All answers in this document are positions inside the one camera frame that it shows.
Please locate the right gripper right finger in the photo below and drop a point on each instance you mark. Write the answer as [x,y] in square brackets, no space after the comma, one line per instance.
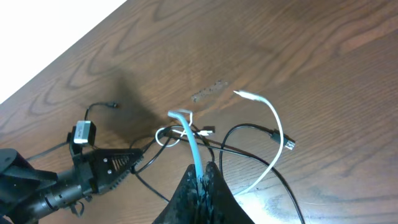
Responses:
[218,205]

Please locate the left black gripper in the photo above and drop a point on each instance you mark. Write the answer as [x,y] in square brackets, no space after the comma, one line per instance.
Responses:
[102,170]

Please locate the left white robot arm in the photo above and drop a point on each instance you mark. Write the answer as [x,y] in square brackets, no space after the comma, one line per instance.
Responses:
[28,194]

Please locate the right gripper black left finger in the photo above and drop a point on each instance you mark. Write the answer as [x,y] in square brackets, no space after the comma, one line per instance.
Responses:
[182,207]

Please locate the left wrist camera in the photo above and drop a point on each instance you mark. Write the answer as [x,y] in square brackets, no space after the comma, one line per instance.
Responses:
[84,133]

